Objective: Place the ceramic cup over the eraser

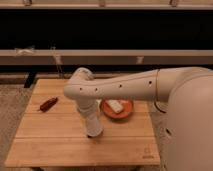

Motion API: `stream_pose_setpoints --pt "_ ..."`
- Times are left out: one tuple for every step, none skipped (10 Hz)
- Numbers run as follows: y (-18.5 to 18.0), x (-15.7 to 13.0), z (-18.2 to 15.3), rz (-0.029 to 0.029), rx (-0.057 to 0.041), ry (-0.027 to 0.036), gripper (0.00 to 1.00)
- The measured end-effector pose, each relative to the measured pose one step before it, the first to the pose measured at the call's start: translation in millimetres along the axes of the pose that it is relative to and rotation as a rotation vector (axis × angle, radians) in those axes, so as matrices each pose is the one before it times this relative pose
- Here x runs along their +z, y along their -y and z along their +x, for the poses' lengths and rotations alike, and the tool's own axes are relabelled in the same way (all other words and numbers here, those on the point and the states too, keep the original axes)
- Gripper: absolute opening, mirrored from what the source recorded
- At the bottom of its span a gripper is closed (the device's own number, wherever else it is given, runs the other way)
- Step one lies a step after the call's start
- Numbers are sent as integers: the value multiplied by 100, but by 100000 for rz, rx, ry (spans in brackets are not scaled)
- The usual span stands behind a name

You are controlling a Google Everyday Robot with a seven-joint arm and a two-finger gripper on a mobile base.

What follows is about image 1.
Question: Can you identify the wooden table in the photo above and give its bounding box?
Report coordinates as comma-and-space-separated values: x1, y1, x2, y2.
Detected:
5, 79, 160, 167

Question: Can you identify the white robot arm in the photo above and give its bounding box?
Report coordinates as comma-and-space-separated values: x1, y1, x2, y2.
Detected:
64, 67, 213, 171

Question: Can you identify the orange plate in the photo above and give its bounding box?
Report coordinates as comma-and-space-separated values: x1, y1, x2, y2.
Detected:
100, 100, 134, 120

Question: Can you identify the white block on plate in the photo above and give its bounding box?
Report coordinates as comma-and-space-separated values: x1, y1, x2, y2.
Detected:
106, 100, 124, 114

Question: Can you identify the long wooden bench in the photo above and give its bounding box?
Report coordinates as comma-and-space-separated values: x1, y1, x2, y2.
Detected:
0, 49, 213, 65

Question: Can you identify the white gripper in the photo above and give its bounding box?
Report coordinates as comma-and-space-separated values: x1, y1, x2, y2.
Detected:
76, 99, 98, 115

